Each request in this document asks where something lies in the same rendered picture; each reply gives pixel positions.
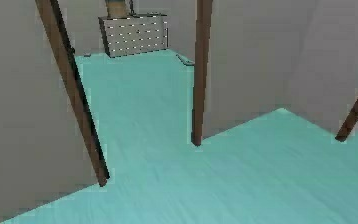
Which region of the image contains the grey chest of drawers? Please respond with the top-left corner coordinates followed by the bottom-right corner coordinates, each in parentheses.
top-left (98, 13), bottom-right (170, 59)

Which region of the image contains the brown door frame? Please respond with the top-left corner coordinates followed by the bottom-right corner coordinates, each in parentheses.
top-left (335, 76), bottom-right (358, 143)
top-left (35, 0), bottom-right (214, 188)

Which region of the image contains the tan vase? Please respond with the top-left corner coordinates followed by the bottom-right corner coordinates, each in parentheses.
top-left (104, 0), bottom-right (130, 19)

